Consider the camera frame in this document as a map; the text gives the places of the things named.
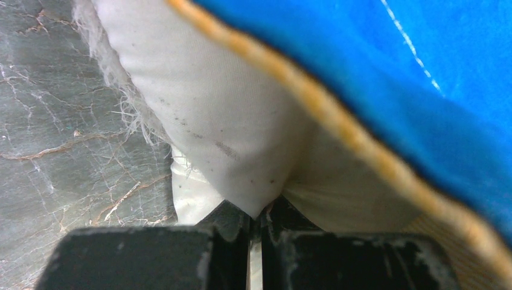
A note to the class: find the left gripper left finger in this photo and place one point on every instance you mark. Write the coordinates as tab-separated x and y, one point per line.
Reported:
212	254

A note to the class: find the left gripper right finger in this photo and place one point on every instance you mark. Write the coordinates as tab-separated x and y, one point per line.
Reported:
299	255

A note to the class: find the white pillow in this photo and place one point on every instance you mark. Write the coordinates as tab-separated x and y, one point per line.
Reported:
235	133

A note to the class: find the blue yellow pillowcase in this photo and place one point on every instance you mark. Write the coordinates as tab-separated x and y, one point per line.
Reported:
420	90

